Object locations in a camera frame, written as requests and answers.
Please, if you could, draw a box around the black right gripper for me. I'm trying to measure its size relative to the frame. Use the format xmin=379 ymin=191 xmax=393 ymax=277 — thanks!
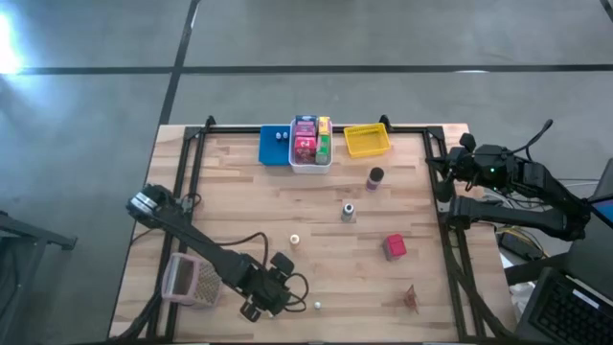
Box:
xmin=424 ymin=146 xmax=485 ymax=203

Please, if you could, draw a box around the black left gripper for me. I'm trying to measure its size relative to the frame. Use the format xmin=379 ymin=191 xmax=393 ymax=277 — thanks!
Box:
xmin=238 ymin=272 xmax=291 ymax=324

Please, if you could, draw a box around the red Froot Loops box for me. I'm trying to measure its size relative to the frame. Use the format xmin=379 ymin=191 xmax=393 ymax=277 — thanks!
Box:
xmin=293 ymin=136 xmax=318 ymax=165

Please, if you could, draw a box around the purple-label spice jar black lid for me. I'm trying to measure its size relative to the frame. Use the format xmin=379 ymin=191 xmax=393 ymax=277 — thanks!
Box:
xmin=365 ymin=166 xmax=386 ymax=194

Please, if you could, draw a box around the pink mesh basket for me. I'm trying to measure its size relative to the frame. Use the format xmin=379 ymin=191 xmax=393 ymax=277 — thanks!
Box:
xmin=160 ymin=251 xmax=224 ymax=309

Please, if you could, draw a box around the smoked paprika tin red lid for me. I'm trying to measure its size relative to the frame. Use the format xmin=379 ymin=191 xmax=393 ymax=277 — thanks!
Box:
xmin=381 ymin=233 xmax=408 ymax=263

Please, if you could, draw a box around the yellow plastic basket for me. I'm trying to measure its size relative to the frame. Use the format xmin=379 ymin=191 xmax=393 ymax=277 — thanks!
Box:
xmin=343 ymin=122 xmax=393 ymax=160

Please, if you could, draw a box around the black power adapter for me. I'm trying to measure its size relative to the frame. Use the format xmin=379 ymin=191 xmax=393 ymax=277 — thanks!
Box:
xmin=497 ymin=231 xmax=532 ymax=263

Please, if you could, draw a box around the green mini cereal box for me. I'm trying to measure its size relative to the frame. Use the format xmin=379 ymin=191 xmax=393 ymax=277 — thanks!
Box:
xmin=315 ymin=133 xmax=332 ymax=166

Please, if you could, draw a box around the brown paper scrap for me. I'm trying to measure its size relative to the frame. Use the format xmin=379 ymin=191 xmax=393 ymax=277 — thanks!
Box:
xmin=402 ymin=284 xmax=420 ymax=315

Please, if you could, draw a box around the black metal bar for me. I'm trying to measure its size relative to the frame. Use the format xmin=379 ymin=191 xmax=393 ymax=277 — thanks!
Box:
xmin=503 ymin=252 xmax=569 ymax=288

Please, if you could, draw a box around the white perforated plastic basket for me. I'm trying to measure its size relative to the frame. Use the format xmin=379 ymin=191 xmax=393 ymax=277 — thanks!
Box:
xmin=288 ymin=116 xmax=334 ymax=175

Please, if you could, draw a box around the white paper scrap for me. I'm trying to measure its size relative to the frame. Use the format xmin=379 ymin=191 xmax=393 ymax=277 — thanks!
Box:
xmin=508 ymin=281 xmax=537 ymax=315

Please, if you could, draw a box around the blue plastic tray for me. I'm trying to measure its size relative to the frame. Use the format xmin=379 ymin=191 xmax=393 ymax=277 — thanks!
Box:
xmin=257 ymin=125 xmax=292 ymax=168

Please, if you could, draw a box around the grey laptop blue screen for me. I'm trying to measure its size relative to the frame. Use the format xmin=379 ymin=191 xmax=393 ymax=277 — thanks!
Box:
xmin=562 ymin=157 xmax=613 ymax=293

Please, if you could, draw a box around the black laptop keyboard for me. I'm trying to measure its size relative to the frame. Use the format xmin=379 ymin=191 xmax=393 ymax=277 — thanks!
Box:
xmin=514 ymin=266 xmax=613 ymax=345

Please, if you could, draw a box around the black metal stand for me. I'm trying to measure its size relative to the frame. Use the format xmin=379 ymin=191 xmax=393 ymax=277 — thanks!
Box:
xmin=0 ymin=209 xmax=79 ymax=345

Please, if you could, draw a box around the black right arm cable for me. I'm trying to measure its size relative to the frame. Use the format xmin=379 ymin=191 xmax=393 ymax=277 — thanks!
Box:
xmin=511 ymin=118 xmax=556 ymax=162

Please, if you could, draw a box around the black aluminium table frame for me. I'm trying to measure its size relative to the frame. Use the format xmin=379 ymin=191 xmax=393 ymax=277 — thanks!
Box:
xmin=108 ymin=113 xmax=516 ymax=345

